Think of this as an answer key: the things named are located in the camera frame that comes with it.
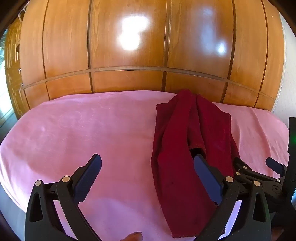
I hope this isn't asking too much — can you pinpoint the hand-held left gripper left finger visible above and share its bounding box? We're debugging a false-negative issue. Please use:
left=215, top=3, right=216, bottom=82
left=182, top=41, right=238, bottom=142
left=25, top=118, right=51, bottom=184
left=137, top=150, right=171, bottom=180
left=25, top=153, right=102, bottom=241

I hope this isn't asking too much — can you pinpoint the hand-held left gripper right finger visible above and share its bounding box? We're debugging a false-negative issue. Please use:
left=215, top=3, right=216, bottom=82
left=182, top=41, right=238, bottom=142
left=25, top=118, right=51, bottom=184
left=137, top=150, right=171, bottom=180
left=194, top=154, right=271, bottom=241

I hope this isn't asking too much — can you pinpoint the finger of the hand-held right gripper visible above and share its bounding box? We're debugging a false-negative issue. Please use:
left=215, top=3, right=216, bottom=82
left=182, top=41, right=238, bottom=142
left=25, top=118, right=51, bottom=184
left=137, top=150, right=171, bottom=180
left=265, top=157, right=287, bottom=178
left=232, top=157, right=282, bottom=186

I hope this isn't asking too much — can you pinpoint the dark red sweater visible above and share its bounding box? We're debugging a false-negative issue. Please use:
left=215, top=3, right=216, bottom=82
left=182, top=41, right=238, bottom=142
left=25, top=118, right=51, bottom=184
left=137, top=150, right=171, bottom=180
left=150, top=89, right=241, bottom=239

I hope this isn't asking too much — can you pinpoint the pink blanket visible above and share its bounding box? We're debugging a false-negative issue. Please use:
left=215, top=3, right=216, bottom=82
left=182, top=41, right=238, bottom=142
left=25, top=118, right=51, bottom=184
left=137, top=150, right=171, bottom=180
left=0, top=91, right=289, bottom=241

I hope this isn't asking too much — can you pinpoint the window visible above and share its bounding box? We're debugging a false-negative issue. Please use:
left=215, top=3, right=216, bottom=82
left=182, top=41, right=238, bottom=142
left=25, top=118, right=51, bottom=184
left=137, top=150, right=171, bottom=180
left=0, top=30, right=11, bottom=132

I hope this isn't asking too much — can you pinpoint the wooden wardrobe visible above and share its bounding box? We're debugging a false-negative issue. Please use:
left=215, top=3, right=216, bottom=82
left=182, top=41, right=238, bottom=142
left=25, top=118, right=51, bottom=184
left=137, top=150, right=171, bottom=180
left=5, top=0, right=285, bottom=120

